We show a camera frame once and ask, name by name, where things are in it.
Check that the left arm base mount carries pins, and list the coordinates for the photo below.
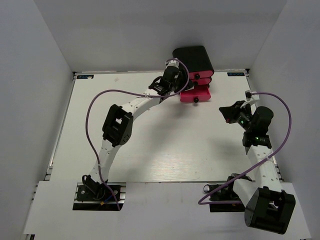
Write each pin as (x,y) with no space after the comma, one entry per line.
(95,196)

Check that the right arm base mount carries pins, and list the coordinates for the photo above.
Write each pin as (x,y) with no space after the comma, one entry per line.
(225,194)

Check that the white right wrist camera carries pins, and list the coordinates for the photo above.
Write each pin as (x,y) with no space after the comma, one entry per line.
(251,98)

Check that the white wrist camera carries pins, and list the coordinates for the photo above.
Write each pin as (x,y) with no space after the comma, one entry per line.
(172,64)
(251,98)

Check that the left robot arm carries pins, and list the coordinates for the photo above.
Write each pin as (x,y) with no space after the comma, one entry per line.
(118,125)

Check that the pink top drawer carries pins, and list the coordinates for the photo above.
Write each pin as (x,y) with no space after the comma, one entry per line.
(201,74)

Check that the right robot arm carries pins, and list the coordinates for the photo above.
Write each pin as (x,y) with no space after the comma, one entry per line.
(267,205)

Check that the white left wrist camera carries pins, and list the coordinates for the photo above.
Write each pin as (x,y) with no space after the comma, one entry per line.
(172,64)

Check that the black drawer cabinet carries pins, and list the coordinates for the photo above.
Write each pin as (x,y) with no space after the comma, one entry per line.
(195,58)

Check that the right logo sticker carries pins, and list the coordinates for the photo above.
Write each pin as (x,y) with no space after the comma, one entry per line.
(236,74)

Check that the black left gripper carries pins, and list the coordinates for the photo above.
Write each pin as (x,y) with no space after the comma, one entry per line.
(183,81)

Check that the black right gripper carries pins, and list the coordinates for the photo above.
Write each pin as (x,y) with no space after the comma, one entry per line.
(230,113)

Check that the logo sticker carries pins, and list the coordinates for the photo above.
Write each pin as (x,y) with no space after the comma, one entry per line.
(84,77)
(236,74)

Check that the left logo sticker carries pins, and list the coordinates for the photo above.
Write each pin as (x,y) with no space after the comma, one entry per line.
(84,77)

